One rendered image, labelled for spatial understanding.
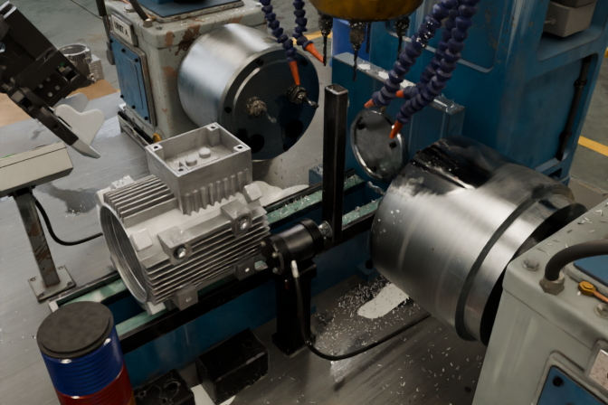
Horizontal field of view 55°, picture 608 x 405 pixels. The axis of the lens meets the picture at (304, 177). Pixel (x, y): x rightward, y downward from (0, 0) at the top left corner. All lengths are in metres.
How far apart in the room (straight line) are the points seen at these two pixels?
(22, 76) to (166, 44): 0.56
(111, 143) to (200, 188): 0.81
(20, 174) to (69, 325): 0.55
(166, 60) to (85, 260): 0.44
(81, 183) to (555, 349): 1.11
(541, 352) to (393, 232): 0.24
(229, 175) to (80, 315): 0.39
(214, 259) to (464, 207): 0.36
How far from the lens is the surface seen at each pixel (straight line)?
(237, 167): 0.85
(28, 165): 1.05
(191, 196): 0.83
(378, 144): 1.11
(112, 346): 0.53
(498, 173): 0.80
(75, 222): 1.35
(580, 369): 0.68
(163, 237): 0.82
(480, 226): 0.75
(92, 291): 1.00
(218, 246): 0.85
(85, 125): 0.81
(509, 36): 1.02
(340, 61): 1.14
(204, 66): 1.19
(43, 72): 0.77
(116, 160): 1.54
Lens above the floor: 1.58
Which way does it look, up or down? 34 degrees down
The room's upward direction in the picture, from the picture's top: straight up
